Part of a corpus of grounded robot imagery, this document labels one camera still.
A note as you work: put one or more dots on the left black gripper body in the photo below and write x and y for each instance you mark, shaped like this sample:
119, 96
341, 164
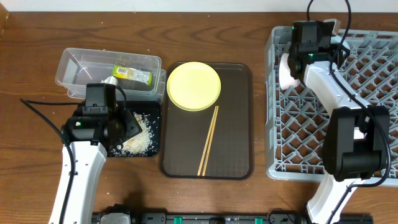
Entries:
130, 125

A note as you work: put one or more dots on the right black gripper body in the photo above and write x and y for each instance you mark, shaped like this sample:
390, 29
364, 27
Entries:
323, 50

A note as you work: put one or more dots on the white tissue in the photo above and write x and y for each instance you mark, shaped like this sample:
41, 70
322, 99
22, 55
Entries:
110, 80

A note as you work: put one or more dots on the pink white bowl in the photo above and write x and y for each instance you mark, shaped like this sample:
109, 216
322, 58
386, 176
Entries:
285, 79

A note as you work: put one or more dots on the pile of rice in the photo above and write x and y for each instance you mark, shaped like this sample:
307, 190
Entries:
138, 145

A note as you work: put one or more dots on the yellow green snack wrapper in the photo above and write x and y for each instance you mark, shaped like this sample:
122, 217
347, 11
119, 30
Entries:
132, 74

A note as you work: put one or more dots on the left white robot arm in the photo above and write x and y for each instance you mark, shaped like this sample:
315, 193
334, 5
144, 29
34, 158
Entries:
82, 165

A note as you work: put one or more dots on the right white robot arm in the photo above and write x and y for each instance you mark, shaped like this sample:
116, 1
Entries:
356, 142

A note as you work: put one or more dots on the black waste tray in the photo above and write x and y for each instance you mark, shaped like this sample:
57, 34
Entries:
152, 108

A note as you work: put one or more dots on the clear plastic waste bin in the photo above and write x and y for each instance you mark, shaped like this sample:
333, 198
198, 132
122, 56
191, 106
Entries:
79, 67

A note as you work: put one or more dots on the grey dishwasher rack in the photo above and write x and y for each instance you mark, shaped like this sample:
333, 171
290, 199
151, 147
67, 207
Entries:
296, 120

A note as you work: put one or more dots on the dark brown serving tray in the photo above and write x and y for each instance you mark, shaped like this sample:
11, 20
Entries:
214, 143

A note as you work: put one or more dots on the yellow plate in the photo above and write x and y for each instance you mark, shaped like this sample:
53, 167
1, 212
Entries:
193, 86

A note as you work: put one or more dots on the wooden chopstick left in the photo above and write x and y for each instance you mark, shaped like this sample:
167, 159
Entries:
206, 146

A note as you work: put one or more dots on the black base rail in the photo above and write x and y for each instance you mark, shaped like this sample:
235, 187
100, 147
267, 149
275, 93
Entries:
121, 214

